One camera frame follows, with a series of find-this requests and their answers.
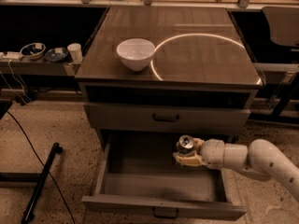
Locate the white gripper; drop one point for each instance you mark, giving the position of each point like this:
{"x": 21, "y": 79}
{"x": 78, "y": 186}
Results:
{"x": 212, "y": 153}

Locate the redbull can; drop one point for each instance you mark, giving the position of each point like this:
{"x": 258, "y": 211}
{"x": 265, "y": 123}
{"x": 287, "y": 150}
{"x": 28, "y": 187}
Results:
{"x": 185, "y": 144}

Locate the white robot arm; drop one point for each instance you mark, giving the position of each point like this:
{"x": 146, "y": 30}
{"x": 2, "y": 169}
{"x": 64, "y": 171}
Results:
{"x": 261, "y": 160}

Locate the open grey drawer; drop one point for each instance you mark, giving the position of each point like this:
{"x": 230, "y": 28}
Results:
{"x": 138, "y": 175}

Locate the grey drawer cabinet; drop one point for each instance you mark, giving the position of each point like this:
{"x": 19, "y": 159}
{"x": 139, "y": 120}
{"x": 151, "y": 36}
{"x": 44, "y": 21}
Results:
{"x": 199, "y": 62}

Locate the closed grey upper drawer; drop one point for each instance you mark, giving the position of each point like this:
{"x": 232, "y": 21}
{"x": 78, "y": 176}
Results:
{"x": 166, "y": 119}

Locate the white bowl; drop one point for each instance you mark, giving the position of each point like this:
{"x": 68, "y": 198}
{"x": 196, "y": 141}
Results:
{"x": 136, "y": 53}

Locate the white paper cup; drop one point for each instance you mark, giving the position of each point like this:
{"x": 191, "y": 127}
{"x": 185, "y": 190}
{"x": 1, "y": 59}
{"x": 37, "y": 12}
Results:
{"x": 75, "y": 52}

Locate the dark chair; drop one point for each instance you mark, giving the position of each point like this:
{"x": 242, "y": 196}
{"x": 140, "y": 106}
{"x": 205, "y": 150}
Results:
{"x": 283, "y": 24}

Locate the black stand leg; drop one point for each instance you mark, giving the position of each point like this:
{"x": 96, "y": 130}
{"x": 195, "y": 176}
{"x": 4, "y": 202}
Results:
{"x": 28, "y": 214}

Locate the grey side shelf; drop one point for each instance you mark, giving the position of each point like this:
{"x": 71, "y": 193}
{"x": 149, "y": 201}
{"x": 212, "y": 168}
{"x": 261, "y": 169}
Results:
{"x": 38, "y": 68}

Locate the patterned small bowl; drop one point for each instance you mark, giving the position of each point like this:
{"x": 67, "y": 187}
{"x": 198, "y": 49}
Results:
{"x": 33, "y": 51}

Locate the white power strip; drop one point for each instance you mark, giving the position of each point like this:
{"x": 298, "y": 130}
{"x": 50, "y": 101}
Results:
{"x": 10, "y": 55}

